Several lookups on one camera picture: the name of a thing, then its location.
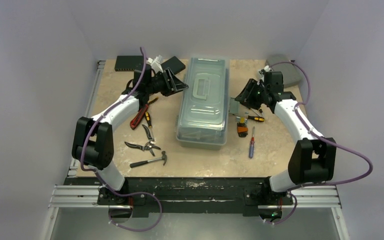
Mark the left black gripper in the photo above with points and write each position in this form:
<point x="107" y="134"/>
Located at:
<point x="173" y="86"/>

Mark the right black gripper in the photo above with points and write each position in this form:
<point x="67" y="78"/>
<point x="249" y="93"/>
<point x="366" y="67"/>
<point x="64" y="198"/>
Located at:
<point x="251" y="91"/>

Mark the orange hex key set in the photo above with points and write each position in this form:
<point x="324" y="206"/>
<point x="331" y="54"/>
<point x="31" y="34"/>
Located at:
<point x="241" y="126"/>

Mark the black handled screwdriver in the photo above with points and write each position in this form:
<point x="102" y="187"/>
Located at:
<point x="149" y="120"/>

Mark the translucent green tool box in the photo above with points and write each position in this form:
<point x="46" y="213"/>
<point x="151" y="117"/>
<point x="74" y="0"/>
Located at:
<point x="203" y="116"/>

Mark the red black utility knife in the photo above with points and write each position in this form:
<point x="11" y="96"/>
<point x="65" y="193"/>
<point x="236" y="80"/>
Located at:
<point x="134" y="123"/>

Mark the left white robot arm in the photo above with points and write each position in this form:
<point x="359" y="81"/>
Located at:
<point x="93" y="143"/>

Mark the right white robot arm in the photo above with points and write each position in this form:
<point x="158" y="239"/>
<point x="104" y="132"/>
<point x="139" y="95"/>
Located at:
<point x="313" y="158"/>

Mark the small black flat box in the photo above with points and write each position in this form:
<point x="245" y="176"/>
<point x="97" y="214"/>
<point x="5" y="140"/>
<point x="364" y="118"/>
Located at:
<point x="174" y="64"/>

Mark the yellow black needle pliers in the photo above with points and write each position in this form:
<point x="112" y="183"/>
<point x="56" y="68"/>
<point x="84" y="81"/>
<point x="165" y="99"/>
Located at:
<point x="153" y="101"/>

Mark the grey plastic case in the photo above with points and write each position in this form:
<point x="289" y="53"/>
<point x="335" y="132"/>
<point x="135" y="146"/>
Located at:
<point x="291" y="74"/>

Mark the blue red screwdriver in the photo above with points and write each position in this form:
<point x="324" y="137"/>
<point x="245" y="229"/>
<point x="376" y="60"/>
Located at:
<point x="252" y="145"/>

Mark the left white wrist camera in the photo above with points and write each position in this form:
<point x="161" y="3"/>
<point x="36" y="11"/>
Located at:
<point x="156" y="63"/>

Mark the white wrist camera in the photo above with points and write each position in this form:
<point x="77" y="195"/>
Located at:
<point x="264" y="70"/>
<point x="156" y="63"/>

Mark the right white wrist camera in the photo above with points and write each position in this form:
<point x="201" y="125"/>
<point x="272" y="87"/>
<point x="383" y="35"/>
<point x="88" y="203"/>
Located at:
<point x="264" y="70"/>

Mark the black network switch box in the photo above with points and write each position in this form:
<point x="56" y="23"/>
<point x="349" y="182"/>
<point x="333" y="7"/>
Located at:
<point x="128" y="63"/>

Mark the black handled hammer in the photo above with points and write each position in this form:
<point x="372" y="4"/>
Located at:
<point x="163" y="158"/>

